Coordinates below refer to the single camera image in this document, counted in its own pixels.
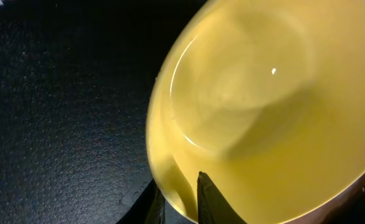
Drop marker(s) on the yellow bowl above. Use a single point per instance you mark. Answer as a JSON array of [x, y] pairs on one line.
[[268, 99]]

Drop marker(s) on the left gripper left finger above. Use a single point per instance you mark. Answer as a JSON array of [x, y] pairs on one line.
[[148, 209]]

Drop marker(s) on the round black tray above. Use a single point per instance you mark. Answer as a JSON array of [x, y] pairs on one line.
[[75, 83]]

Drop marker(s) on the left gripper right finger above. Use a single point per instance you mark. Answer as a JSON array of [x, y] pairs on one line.
[[212, 207]]

